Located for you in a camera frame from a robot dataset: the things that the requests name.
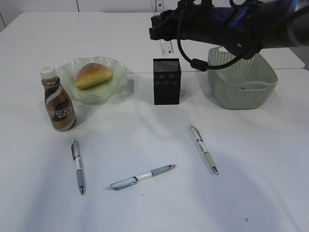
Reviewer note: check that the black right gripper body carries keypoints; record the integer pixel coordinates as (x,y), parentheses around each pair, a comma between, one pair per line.
(196,22)

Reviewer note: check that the clear plastic ruler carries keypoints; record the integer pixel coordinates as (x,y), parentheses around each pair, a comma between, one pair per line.
(166,46)

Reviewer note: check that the beige white ballpoint pen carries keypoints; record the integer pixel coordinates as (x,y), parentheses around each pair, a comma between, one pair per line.
(202,147)

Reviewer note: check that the sugared bread roll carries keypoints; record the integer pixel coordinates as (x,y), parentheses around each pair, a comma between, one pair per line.
(91,75)

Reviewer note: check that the brown Nescafe coffee bottle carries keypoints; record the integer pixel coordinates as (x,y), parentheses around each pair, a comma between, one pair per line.
(57,101)

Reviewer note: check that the blue clear ballpoint pen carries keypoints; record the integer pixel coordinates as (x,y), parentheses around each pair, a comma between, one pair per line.
(119,185)

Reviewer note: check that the blue black right robot arm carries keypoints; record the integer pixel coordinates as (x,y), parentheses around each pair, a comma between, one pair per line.
(242,29)

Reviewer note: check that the green woven plastic basket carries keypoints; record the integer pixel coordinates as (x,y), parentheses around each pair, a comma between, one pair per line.
(255,74)

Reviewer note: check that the black mesh pen holder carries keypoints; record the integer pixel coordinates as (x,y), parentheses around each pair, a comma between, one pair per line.
(166,81)

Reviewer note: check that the green wavy glass plate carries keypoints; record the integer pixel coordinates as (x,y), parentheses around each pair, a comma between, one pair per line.
(100,93)

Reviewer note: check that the grey white ballpoint pen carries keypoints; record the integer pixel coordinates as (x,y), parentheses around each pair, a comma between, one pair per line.
(76,154)

